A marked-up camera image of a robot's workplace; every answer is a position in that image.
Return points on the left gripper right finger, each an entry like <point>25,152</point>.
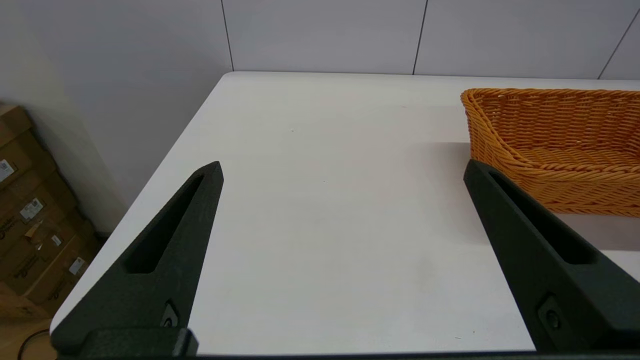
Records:
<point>520,240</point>

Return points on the cardboard box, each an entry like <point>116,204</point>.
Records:
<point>20,305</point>
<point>55,205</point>
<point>30,165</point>
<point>75,245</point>
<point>12,122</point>

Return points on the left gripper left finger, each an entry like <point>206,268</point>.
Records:
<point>170,295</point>

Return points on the orange wicker basket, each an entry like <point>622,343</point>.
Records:
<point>560,130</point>

